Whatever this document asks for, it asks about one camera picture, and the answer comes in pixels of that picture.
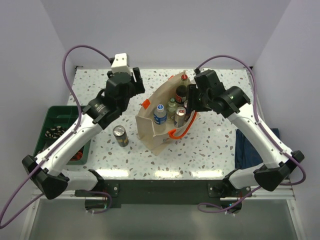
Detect dark cola glass bottle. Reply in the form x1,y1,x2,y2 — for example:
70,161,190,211
175,72,189,105

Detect beige canvas bag orange handles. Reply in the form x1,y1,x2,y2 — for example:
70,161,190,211
135,71,197,156

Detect clear green-cap glass bottle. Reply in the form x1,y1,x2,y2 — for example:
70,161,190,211
166,97,178,121

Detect silver blue energy can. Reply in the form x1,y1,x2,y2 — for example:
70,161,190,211
183,100,192,122
174,106,186,128

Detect blue label water bottle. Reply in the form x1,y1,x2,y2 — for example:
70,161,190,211
153,104,167,133

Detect black gold drink can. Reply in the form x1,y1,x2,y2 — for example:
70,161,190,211
112,125,129,147

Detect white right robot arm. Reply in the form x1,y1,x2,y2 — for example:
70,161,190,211
187,70,305,197

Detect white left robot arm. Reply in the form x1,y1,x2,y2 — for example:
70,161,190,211
22,67,145,200

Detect green compartment tray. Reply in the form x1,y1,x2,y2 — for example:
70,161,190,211
33,105,91,165

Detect dark blue denim cloth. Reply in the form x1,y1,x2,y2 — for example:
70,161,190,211
234,127,280,171

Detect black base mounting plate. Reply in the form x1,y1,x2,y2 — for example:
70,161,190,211
75,179,251,210

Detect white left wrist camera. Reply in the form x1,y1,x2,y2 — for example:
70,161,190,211
111,53,131,74

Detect black white coiled cord upper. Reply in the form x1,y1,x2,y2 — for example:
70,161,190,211
44,126,63,139

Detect orange black coiled cord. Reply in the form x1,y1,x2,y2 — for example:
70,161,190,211
72,149,85,161

